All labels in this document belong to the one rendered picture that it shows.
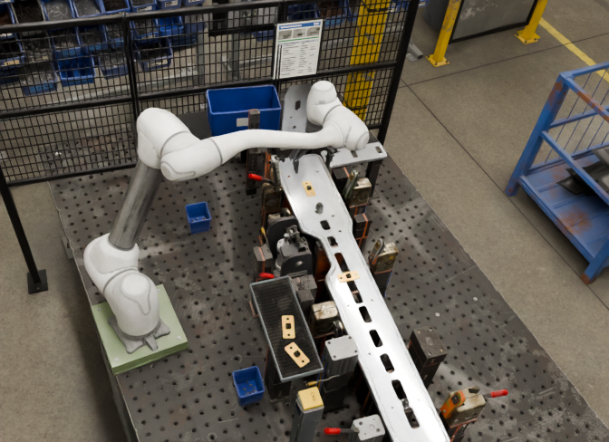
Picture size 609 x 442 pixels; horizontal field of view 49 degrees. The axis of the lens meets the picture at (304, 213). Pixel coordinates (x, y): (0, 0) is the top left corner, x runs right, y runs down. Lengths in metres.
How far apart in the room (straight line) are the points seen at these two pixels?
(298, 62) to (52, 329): 1.82
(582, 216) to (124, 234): 2.81
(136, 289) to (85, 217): 0.76
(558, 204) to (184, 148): 2.71
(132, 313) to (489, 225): 2.49
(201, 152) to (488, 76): 3.56
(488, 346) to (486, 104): 2.62
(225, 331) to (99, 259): 0.57
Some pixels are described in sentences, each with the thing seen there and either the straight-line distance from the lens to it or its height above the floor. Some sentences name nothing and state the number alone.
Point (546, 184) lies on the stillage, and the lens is 4.44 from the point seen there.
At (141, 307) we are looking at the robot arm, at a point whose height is 0.98.
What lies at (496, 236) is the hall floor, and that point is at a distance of 4.23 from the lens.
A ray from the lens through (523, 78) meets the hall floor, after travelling 5.53.
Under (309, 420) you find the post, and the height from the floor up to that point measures 1.08.
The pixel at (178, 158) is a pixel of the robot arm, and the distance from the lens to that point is 2.17.
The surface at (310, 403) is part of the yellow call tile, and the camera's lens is 2.08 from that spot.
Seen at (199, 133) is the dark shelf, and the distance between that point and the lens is 2.97.
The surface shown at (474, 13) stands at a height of 0.38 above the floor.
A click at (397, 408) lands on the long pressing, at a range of 2.30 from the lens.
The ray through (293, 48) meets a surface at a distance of 3.00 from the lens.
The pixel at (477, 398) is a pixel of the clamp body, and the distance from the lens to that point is 2.32.
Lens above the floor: 3.03
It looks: 49 degrees down
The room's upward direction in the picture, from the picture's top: 8 degrees clockwise
